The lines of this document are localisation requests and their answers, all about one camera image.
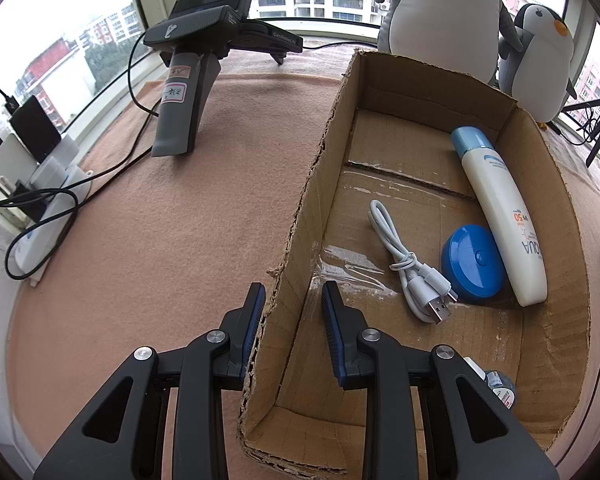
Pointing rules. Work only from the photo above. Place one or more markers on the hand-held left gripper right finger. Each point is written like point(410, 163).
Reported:
point(332, 330)

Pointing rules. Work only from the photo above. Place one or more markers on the small blue liquid bottle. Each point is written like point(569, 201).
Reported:
point(500, 387)

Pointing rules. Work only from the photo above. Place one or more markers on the small penguin plush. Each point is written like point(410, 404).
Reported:
point(535, 70)

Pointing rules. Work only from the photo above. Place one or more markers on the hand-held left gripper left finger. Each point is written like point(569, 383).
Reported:
point(256, 320)

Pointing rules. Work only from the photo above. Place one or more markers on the white power bank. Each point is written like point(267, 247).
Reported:
point(10, 157)

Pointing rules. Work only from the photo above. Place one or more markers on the black power bank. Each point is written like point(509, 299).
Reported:
point(35, 130)

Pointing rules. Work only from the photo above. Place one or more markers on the white plug adapter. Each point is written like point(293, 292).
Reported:
point(50, 172)

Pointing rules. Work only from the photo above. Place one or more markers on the large penguin plush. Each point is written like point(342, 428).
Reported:
point(440, 10)

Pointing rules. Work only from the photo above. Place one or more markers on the white power strip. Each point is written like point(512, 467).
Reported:
point(40, 240)

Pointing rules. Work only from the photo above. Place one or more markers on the white bottle with blue cap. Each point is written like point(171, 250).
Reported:
point(500, 210)

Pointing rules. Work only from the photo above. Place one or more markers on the cardboard box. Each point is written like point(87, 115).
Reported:
point(360, 160)

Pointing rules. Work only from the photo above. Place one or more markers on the black grey standing handheld device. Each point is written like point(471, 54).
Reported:
point(180, 110)

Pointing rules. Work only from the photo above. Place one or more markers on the round blue case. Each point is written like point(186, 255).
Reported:
point(472, 265)

